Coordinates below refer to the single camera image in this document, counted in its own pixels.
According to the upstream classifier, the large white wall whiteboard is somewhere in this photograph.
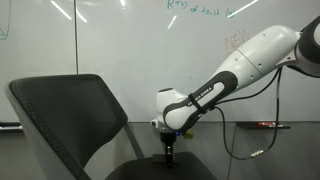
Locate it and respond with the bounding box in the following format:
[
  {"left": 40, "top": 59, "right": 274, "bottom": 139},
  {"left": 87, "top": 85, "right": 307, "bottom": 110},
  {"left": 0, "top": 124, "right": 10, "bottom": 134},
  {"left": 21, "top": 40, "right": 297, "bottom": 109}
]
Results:
[{"left": 76, "top": 0, "right": 320, "bottom": 122}]

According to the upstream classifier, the red dry erase marker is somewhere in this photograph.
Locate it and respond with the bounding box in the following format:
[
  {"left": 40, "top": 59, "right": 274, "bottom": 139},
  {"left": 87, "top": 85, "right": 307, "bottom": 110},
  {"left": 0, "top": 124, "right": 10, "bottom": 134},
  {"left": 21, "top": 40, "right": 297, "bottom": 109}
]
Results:
[{"left": 257, "top": 122, "right": 276, "bottom": 127}]

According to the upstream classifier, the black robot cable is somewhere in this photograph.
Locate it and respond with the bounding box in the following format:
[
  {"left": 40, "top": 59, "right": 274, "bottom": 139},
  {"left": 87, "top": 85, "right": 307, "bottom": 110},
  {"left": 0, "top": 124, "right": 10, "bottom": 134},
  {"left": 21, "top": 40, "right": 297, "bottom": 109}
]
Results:
[{"left": 209, "top": 65, "right": 284, "bottom": 161}]

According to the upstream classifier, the left black marker tray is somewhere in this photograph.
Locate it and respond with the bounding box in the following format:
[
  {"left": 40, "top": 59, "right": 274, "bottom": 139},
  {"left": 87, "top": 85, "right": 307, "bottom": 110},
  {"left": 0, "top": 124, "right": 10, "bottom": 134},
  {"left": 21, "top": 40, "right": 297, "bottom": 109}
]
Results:
[{"left": 0, "top": 122, "right": 22, "bottom": 131}]

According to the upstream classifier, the black marker tray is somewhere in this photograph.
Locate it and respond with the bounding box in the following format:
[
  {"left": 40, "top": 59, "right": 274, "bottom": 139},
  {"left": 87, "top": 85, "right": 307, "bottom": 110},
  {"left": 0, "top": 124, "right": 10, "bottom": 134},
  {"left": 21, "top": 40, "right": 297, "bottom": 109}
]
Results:
[
  {"left": 236, "top": 121, "right": 292, "bottom": 131},
  {"left": 0, "top": 122, "right": 22, "bottom": 131}
]

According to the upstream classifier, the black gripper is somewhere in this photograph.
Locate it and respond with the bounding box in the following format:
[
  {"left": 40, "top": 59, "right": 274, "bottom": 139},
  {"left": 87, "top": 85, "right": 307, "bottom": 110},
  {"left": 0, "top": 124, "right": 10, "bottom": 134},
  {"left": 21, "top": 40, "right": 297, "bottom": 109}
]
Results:
[{"left": 160, "top": 132, "right": 177, "bottom": 168}]

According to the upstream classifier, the black mesh office chair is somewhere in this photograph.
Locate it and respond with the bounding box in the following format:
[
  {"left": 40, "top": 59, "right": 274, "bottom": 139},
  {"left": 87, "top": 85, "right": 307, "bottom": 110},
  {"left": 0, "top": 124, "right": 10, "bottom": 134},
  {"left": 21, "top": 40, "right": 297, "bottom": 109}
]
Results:
[{"left": 6, "top": 74, "right": 217, "bottom": 180}]

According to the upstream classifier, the black felt whiteboard eraser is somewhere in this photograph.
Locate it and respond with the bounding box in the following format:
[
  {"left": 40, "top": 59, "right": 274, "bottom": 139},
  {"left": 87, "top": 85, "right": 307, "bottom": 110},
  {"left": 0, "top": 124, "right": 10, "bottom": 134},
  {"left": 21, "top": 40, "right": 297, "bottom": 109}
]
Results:
[{"left": 152, "top": 154, "right": 180, "bottom": 167}]

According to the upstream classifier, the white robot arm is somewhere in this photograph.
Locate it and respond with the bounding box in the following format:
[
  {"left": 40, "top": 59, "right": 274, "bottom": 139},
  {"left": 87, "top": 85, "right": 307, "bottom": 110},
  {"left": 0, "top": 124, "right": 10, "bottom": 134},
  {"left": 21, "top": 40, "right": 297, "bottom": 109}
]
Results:
[{"left": 151, "top": 17, "right": 320, "bottom": 168}]

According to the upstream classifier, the yellow wrist camera box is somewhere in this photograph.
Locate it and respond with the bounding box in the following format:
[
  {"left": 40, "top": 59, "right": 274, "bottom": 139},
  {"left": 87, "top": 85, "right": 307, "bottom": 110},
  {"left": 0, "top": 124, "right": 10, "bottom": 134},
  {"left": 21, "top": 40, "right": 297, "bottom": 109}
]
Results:
[{"left": 183, "top": 129, "right": 194, "bottom": 139}]

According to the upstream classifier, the black dry erase marker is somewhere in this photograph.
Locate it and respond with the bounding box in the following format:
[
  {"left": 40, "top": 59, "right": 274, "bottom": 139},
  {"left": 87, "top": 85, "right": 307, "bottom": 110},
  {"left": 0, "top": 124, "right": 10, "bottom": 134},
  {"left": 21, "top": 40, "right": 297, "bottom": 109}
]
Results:
[{"left": 268, "top": 124, "right": 291, "bottom": 129}]

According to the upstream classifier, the left white whiteboard panel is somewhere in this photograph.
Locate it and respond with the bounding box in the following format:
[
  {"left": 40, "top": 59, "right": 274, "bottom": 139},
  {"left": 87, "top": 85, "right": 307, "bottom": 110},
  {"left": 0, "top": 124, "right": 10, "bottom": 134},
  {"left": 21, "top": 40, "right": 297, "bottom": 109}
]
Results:
[{"left": 0, "top": 0, "right": 76, "bottom": 122}]

